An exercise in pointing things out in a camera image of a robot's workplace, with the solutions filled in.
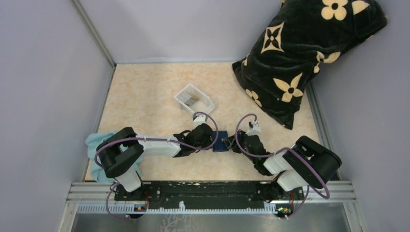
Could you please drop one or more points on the aluminium corner post left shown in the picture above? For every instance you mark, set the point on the aluminium corner post left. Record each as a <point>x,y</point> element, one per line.
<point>93,31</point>

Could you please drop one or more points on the aluminium side rail right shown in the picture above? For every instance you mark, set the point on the aluminium side rail right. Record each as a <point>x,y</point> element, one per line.
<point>318,116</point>

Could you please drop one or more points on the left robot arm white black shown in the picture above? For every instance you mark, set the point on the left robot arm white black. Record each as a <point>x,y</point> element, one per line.
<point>117,155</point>

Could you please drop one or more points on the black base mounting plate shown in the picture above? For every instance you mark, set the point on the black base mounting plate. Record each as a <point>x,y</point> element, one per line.
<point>208,195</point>

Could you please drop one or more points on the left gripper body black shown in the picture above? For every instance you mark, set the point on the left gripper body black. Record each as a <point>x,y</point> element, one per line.
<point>206,144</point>

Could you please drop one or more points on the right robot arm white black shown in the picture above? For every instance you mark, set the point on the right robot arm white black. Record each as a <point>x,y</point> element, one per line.
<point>305,163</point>

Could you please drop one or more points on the aluminium front rail frame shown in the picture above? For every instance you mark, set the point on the aluminium front rail frame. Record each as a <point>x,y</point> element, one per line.
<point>93,197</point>

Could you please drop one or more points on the grey card stack in box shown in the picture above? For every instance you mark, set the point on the grey card stack in box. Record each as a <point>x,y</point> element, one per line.
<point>187,99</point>

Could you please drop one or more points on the white plastic card box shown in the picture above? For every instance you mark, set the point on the white plastic card box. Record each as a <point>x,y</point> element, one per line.
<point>204,104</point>

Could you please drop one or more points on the black floral patterned pillow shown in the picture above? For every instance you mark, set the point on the black floral patterned pillow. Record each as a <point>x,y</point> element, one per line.
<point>303,35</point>

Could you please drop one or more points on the light blue cloth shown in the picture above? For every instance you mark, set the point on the light blue cloth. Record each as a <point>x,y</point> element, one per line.
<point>95,172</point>

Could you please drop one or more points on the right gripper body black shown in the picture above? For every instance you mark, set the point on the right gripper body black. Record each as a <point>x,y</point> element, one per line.
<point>241,136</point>

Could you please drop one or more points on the navy blue card holder wallet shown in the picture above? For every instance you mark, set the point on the navy blue card holder wallet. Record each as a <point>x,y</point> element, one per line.
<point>219,145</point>

